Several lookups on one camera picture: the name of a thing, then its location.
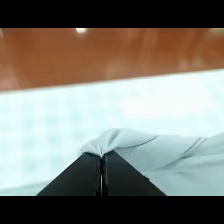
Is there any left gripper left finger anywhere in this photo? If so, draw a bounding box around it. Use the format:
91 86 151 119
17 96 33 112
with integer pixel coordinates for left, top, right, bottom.
36 152 102 197

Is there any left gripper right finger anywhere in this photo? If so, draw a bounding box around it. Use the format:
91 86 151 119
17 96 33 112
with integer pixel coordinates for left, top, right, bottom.
101 149 167 197

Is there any pale blue shirt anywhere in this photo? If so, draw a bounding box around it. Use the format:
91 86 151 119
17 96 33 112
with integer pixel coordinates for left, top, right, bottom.
78 127 224 197

